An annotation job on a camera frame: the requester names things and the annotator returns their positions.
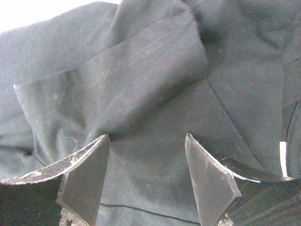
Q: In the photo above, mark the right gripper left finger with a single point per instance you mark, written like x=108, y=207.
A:
x=64, y=193

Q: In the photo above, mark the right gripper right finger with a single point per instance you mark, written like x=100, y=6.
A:
x=229, y=193

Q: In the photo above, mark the black t shirt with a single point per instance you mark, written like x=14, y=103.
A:
x=147, y=72

